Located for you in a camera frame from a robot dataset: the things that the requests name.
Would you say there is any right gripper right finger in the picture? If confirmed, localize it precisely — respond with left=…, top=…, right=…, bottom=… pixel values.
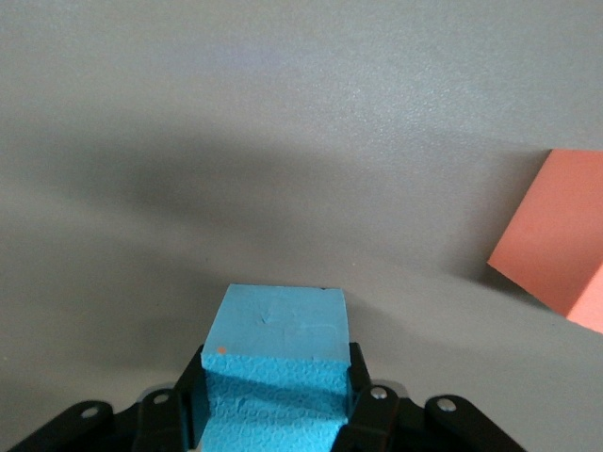
left=332, top=342, right=524, bottom=452

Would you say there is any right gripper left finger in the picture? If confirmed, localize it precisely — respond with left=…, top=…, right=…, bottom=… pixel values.
left=0, top=345, right=211, bottom=452

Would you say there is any blue foam cube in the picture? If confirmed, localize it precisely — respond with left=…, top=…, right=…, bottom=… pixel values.
left=200, top=283, right=353, bottom=452

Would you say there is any orange foam cube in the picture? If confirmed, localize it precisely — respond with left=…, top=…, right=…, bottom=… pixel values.
left=487, top=149, right=603, bottom=335

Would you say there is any brown table cover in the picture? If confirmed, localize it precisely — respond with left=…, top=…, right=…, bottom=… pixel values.
left=0, top=0, right=603, bottom=452

